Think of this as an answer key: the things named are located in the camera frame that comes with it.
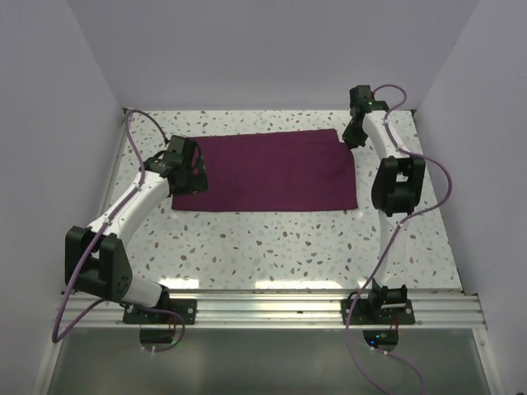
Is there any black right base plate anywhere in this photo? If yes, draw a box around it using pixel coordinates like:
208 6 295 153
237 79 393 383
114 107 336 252
349 286 416 325

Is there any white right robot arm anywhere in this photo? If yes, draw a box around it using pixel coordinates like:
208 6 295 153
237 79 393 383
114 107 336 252
342 85 426 290

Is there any aluminium frame rail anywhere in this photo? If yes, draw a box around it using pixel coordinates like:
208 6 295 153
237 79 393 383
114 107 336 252
51 290 489 330

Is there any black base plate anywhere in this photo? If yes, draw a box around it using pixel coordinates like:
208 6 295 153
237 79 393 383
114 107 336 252
123 295 198 325
349 286 416 325

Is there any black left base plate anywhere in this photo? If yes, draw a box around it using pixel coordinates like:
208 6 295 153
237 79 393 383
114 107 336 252
123 295 198 325

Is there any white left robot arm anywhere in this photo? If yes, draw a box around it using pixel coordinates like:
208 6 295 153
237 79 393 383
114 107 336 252
65 136 208 323

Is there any purple cloth wrap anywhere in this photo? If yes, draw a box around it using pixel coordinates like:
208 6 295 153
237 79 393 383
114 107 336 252
171 128 358 212

